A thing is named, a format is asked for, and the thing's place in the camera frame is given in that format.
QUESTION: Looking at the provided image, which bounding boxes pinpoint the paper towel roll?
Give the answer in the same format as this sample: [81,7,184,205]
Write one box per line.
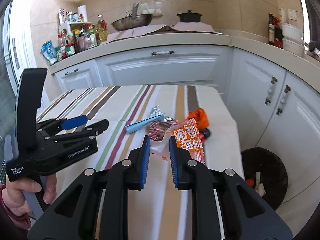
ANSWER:
[78,5,88,22]

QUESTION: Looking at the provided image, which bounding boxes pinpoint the red shiny roll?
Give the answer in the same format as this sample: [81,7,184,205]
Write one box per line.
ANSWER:
[200,128,211,141]

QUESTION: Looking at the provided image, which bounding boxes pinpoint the cabinet door handle right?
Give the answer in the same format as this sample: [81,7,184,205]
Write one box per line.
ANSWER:
[276,85,291,115]

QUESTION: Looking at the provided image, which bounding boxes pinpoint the yellow oil bottle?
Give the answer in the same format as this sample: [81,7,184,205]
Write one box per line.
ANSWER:
[97,14,108,42]

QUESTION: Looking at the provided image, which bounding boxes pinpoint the red plastic bag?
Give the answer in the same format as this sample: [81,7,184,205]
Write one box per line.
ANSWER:
[246,179,254,187]

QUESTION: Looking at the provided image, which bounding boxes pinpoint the pink stove cover cloth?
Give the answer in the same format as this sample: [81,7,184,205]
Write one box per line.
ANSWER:
[106,22,217,43]

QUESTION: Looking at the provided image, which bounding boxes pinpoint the cabinet door handle left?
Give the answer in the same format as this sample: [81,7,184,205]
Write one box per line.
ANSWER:
[265,76,278,105]

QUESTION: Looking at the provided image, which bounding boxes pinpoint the steel wok pan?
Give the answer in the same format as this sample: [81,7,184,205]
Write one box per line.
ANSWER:
[111,3,153,31]

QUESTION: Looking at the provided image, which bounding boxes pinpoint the drawer handle left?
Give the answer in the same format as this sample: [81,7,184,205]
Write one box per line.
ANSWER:
[65,68,79,76]

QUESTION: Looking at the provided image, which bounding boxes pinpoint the red packet by bottle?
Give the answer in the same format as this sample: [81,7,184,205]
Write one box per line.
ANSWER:
[273,16,283,48]

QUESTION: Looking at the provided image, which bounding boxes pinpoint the blue white snack bag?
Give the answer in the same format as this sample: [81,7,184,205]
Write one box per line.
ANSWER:
[40,40,57,66]

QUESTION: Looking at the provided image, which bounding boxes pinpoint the white stacked bowls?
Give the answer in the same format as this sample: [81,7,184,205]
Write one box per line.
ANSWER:
[282,23,305,57]

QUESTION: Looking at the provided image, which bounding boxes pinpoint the dark hanging curtain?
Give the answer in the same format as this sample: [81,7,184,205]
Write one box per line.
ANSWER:
[305,0,319,61]

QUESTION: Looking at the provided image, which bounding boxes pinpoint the silver foil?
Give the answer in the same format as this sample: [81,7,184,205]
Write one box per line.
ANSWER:
[150,106,179,127]

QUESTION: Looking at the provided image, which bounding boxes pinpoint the white green-lettered tube wrapper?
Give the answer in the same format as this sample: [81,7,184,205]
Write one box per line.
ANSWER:
[254,172,266,197]

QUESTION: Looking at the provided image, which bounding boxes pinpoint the light blue paper strip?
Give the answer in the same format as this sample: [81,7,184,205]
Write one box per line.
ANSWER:
[125,114,163,134]

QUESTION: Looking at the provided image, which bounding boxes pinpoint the black lidded pot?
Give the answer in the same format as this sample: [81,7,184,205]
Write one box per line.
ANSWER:
[176,10,202,23]

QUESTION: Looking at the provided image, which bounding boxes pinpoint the orange bag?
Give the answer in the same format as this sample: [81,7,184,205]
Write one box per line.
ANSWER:
[186,108,209,131]

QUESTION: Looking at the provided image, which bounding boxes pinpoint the cabinet door handle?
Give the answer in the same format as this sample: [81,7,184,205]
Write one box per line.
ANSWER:
[276,85,291,115]
[265,76,278,105]

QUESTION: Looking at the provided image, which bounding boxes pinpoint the drawer handle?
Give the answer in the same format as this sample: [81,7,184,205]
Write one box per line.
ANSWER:
[151,50,175,56]
[65,68,79,76]

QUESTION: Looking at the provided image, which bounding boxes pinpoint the person's left hand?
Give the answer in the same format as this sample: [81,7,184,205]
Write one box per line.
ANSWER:
[2,174,57,217]

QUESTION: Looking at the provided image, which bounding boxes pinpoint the orange white snack wrapper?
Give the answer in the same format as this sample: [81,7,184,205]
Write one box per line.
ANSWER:
[150,119,206,164]

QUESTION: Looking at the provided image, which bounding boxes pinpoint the red white patterned wrapper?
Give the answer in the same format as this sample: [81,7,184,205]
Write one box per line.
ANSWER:
[148,120,169,141]

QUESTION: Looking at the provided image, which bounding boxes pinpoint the dark sauce bottle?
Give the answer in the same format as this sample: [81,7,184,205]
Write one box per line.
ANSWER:
[268,14,275,45]

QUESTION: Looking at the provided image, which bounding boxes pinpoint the black trash bin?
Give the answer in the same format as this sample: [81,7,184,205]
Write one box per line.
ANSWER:
[241,147,288,210]

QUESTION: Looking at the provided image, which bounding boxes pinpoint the drawer handle middle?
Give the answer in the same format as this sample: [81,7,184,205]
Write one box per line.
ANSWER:
[151,50,175,56]

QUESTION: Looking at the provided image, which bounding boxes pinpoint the white spice rack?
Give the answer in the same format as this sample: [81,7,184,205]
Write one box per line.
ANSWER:
[59,22,91,53]

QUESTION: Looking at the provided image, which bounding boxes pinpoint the striped tablecloth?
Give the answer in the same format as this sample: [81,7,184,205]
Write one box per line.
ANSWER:
[37,85,243,239]

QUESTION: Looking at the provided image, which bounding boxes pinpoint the white wall socket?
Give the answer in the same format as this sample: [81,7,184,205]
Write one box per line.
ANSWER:
[287,9,297,21]

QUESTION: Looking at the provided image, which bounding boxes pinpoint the white wall rack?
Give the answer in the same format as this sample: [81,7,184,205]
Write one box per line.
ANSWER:
[138,1,163,16]

